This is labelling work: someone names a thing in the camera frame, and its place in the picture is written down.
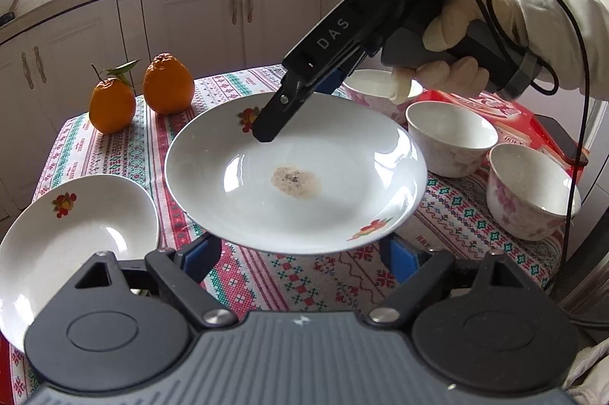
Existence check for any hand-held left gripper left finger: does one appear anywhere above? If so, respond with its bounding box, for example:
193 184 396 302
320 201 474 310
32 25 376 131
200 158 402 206
71 234 236 332

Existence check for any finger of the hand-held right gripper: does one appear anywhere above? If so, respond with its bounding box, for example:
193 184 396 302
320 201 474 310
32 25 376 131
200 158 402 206
314 69 346 97
251 72 324 144

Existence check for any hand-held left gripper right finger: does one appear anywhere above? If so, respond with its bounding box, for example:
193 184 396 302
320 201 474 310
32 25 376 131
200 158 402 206
367 238 529 330

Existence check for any white pink floral bowl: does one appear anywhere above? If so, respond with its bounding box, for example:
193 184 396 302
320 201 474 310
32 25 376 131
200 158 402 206
405 101 499 178
486 143 582 241
343 69 424 120

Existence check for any person's right forearm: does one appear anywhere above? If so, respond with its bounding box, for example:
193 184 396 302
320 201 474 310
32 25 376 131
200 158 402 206
490 0 609 92

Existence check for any person's right hand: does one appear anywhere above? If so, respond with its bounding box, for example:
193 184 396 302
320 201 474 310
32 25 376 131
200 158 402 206
391 0 524 101

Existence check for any patterned tablecloth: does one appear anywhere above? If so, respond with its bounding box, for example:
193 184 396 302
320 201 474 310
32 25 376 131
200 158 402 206
0 65 567 405

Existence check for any orange fruit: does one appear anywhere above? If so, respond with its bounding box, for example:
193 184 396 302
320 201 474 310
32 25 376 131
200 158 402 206
143 53 195 115

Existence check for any orange with green leaves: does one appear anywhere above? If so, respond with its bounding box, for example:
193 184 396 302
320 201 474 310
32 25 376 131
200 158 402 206
89 60 141 134

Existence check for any red gift box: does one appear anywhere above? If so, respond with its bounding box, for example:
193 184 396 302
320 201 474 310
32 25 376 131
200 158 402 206
419 88 591 170

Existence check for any black smartphone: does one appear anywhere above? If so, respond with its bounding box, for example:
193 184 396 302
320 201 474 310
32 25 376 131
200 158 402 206
533 114 591 165

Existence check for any white jacket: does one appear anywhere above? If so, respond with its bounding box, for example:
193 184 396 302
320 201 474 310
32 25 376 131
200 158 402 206
561 338 609 405

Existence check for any black mortar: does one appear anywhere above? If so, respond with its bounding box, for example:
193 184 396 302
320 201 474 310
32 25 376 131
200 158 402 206
0 0 22 27

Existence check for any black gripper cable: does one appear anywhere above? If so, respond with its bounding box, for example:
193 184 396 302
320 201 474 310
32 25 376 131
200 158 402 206
454 0 595 292

